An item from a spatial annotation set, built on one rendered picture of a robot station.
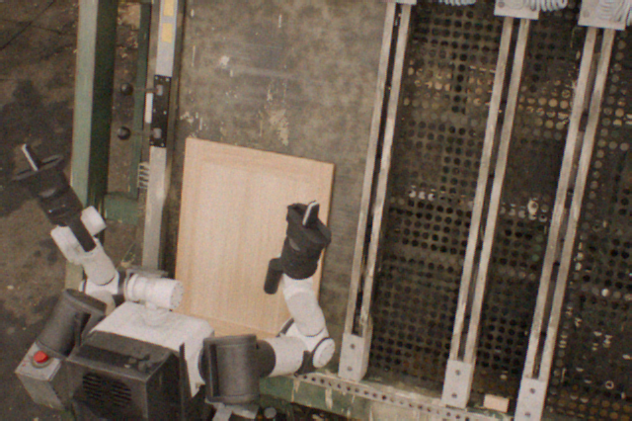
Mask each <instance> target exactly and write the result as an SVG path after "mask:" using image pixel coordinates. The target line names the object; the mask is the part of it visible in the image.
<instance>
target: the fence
mask: <svg viewBox="0 0 632 421"><path fill-rule="evenodd" d="M164 4H165V0H161V15H160V29H159V43H158V58H157V72H155V75H162V76H168V77H171V89H170V103H169V117H168V129H167V143H166V148H161V147H155V146H150V159H149V173H148V188H147V203H146V217H145V231H144V246H143V260H142V267H144V268H149V269H155V270H160V271H164V259H165V246H166V232H167V219H168V206H169V193H170V180H171V166H172V152H173V140H174V126H176V113H177V100H178V86H179V73H180V60H181V46H182V33H183V20H184V6H185V0H174V12H173V17H168V16H164ZM163 23H167V24H173V25H172V38H171V42H162V33H163Z"/></svg>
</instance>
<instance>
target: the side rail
mask: <svg viewBox="0 0 632 421"><path fill-rule="evenodd" d="M118 5H119V0H79V11H78V32H77V52H76V73H75V94H74V115H73V135H72V156H71V177H70V186H71V187H72V189H73V191H74V192H76V194H77V195H78V197H79V199H80V201H81V203H82V205H83V210H82V211H84V210H85V209H87V208H88V207H93V208H95V210H96V211H97V212H98V214H99V215H100V216H101V217H102V219H103V221H104V223H105V225H106V219H105V218H103V209H104V195H105V194H106V193H107V192H108V176H109V159H110V142H111V124H112V107H113V90H114V73H115V56H116V39H117V21H118ZM92 237H96V238H98V239H99V241H100V244H101V246H102V247H103V249H104V245H105V229H103V230H101V231H100V232H98V233H97V234H94V235H92ZM83 280H88V276H87V274H86V273H85V270H84V267H83V265H82V264H80V265H74V264H73V263H69V261H68V259H67V260H66V281H65V288H66V289H73V290H78V291H79V289H80V285H81V282H82V281H83Z"/></svg>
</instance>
